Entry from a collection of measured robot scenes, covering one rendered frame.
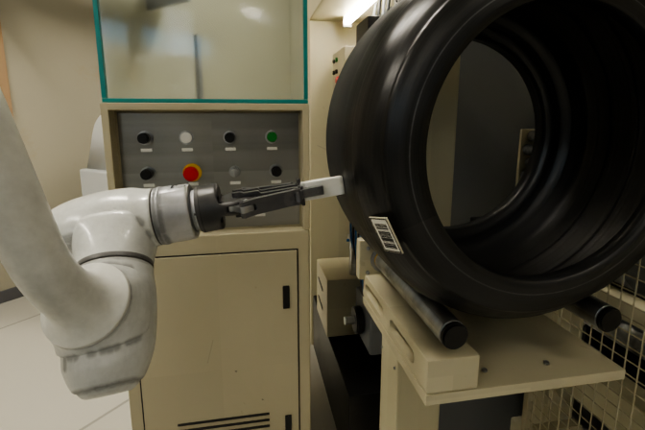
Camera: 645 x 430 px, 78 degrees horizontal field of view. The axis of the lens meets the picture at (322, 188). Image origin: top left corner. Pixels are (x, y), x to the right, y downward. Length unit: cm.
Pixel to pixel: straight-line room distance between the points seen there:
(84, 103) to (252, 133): 248
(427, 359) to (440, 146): 51
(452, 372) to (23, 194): 61
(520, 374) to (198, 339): 88
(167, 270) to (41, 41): 251
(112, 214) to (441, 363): 54
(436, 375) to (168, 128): 91
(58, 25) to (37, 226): 313
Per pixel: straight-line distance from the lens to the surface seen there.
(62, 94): 350
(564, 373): 85
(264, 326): 130
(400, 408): 123
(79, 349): 56
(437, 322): 69
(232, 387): 141
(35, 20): 350
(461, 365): 72
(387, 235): 59
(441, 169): 100
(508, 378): 80
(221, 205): 62
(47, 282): 49
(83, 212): 65
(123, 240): 62
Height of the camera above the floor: 124
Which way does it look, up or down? 10 degrees down
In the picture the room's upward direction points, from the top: straight up
